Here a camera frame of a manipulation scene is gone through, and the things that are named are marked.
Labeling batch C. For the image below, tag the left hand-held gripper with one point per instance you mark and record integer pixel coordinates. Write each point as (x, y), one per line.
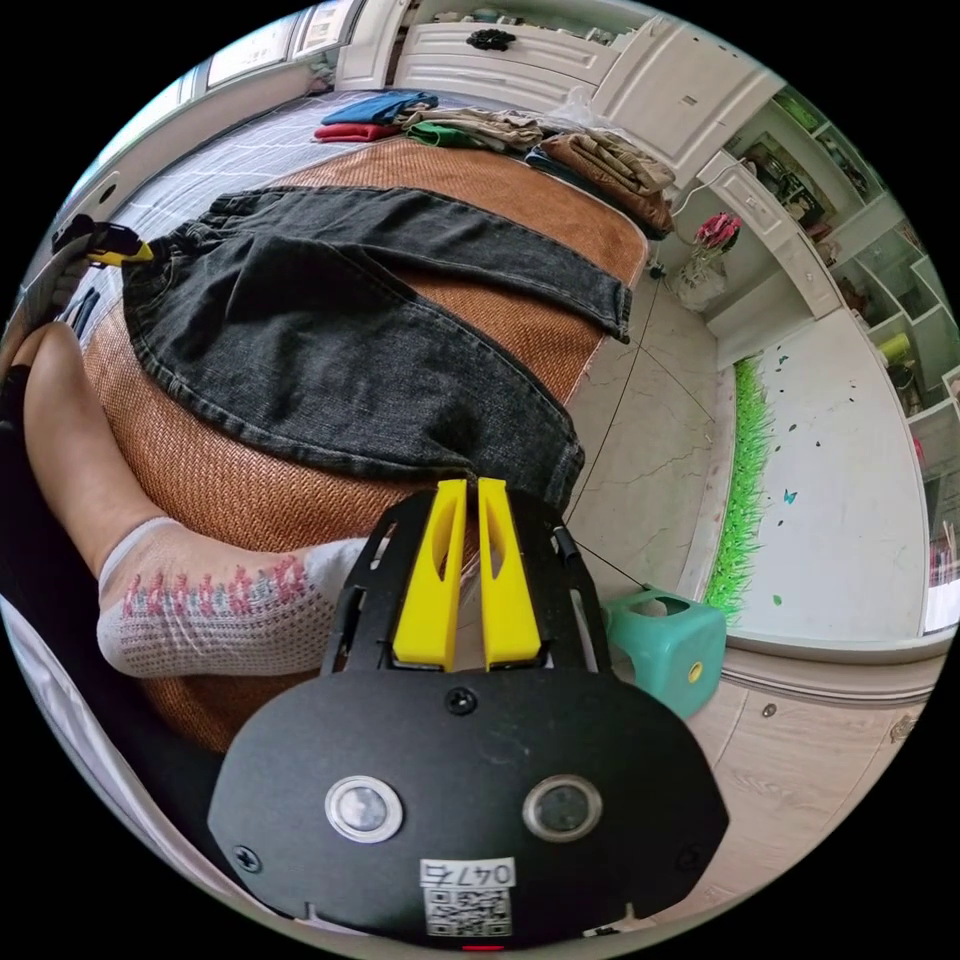
(75, 238)

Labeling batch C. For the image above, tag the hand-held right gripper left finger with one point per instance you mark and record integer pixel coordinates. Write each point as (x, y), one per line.
(433, 600)

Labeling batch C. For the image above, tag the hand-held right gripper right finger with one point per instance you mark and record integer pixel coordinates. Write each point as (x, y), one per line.
(510, 600)

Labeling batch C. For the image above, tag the black jeans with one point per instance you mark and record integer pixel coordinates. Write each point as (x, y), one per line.
(315, 330)

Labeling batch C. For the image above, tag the green plastic stool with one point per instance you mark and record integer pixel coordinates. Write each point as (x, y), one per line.
(667, 652)

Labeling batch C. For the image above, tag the bed with woven mat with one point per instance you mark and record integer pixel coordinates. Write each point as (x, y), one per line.
(225, 465)

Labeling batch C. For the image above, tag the window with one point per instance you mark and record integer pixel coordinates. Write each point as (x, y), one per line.
(255, 41)

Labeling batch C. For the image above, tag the artificial grass strip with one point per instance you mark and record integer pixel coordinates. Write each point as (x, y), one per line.
(742, 487)

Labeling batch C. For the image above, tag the vase with pink flowers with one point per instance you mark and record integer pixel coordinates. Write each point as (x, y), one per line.
(709, 255)

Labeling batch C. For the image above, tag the pile of clothes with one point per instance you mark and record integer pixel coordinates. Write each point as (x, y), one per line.
(592, 161)

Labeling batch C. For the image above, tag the white cupboard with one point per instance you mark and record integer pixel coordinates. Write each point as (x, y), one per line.
(547, 52)

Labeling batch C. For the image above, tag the white wall shelf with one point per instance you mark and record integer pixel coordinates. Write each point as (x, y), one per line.
(885, 300)

